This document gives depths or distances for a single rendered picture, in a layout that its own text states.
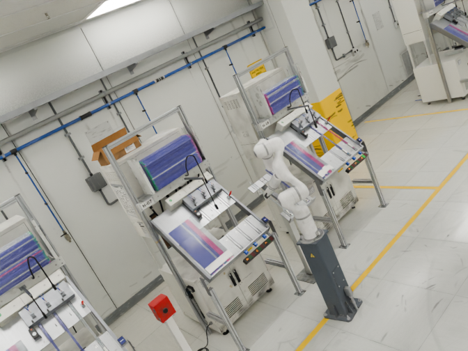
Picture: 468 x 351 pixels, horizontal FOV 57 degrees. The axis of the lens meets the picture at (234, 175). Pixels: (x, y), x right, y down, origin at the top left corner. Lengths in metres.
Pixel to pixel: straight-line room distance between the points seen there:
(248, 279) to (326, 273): 0.89
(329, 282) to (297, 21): 3.88
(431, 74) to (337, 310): 4.58
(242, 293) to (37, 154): 2.47
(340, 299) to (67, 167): 3.03
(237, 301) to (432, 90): 4.75
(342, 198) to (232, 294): 1.68
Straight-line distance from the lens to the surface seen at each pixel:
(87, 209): 4.95
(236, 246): 3.53
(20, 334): 3.33
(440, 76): 7.25
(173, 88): 5.46
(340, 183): 4.77
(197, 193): 3.72
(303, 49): 6.23
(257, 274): 4.05
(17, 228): 3.45
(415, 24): 7.15
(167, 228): 3.58
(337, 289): 3.46
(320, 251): 3.26
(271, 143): 3.13
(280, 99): 4.41
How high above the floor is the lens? 2.28
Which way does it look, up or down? 17 degrees down
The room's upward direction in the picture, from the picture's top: 25 degrees counter-clockwise
